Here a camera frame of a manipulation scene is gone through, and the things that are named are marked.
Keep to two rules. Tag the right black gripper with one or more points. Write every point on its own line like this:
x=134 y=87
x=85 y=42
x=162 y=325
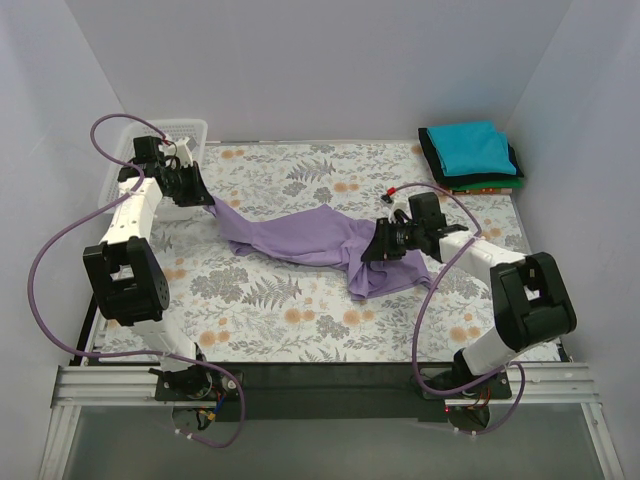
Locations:
x=378 y=242

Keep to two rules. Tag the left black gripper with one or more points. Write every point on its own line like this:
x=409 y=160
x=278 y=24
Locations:
x=189 y=185

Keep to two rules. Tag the purple t shirt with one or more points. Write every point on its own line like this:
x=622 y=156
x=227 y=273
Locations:
x=323 y=237

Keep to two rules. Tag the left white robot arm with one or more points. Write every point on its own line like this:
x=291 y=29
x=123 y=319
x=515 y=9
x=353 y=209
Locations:
x=128 y=283

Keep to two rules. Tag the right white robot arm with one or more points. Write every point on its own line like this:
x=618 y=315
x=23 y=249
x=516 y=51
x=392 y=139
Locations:
x=530 y=301

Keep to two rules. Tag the floral table cloth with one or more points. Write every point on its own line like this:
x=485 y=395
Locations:
x=254 y=308

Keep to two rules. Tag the black folded t shirt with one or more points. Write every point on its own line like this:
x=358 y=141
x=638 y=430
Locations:
x=433 y=160

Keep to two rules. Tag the green folded t shirt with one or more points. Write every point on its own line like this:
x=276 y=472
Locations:
x=505 y=187

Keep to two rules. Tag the teal folded t shirt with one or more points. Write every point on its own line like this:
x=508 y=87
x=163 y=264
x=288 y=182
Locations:
x=471 y=148

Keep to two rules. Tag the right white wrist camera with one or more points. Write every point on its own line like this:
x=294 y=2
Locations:
x=395 y=202

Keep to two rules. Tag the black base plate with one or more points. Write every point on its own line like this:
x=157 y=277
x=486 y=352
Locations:
x=305 y=391

